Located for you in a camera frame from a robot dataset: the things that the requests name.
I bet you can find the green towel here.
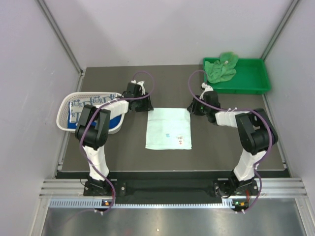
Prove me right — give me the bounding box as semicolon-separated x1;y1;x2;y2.
204;52;239;84

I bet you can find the white blue patterned towel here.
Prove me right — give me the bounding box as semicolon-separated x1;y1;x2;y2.
68;93;118;125

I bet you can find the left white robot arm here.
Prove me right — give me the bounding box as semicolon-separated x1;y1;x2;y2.
75;80;153;196

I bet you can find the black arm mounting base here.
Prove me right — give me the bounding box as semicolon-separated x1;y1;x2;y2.
83;171;258;204

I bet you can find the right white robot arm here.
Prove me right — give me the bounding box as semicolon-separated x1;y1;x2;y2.
187;91;278;196

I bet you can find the green plastic bin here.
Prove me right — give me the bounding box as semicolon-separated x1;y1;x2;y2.
208;59;271;95

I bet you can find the white perforated plastic basket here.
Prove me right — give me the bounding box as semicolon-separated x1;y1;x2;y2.
56;92;121;133

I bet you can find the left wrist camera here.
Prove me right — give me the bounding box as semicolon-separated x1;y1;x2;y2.
131;80;146;95

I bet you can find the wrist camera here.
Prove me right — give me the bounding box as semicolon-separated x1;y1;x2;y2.
131;80;146;95
199;83;214;100

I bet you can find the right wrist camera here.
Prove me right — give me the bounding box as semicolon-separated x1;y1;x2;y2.
199;83;214;100

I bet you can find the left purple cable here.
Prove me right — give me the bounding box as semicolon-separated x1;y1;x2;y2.
79;71;156;214

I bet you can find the purple cable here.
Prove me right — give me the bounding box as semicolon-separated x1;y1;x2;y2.
188;70;274;214
79;71;156;214

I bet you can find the grey slotted cable duct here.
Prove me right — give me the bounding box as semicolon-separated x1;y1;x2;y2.
49;198;235;209

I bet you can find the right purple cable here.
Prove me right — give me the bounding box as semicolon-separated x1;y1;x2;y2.
188;70;274;214

